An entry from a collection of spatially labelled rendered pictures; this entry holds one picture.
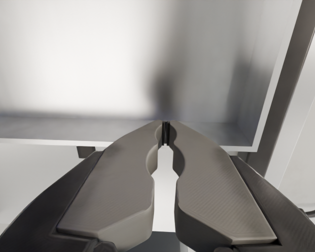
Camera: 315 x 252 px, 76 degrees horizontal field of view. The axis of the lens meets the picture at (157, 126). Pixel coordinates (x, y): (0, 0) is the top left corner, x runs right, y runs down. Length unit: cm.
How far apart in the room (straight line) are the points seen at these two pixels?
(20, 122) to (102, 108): 6
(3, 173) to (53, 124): 10
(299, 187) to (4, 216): 160
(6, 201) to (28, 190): 3
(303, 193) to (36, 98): 169
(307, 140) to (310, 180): 33
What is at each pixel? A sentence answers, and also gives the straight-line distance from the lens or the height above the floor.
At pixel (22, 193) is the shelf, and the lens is 26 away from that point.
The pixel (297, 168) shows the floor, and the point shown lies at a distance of 156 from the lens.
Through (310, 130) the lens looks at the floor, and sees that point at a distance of 143.
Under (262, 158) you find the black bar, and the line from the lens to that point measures 17.
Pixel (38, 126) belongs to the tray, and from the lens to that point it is 18.
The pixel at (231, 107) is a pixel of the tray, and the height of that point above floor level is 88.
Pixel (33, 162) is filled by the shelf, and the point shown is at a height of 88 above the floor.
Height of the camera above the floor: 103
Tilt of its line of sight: 61 degrees down
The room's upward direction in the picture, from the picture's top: 175 degrees counter-clockwise
